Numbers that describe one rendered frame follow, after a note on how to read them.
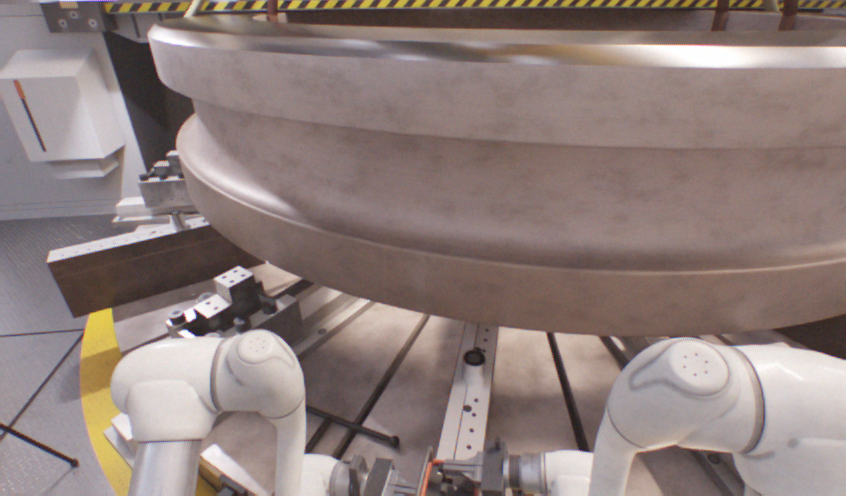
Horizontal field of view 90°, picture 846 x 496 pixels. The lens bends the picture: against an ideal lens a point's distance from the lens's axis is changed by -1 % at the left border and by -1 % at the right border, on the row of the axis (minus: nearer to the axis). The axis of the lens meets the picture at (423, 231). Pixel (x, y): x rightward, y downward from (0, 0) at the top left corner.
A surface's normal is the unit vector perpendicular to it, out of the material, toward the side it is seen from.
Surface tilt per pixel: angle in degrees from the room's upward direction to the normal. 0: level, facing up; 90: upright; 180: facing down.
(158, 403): 42
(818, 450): 67
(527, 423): 0
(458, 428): 0
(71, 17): 90
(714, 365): 24
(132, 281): 90
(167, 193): 90
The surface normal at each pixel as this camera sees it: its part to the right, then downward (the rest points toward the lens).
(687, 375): -0.17, -0.68
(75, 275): 0.53, 0.40
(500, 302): -0.21, 0.47
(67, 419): 0.00, -0.88
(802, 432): -0.18, 0.13
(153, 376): 0.00, -0.29
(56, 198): 0.13, 0.47
